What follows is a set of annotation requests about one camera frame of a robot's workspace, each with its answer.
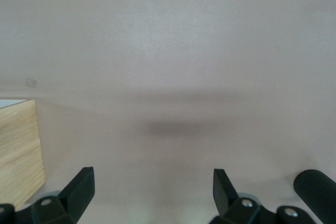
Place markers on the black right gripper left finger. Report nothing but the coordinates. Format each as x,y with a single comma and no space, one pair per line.
76,195

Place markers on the light wooden drawer cabinet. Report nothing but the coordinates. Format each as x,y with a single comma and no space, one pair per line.
18,150

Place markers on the black ribbed cylinder vase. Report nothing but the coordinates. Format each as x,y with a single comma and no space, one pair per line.
317,192

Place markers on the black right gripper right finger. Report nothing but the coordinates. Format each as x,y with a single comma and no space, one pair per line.
225,197

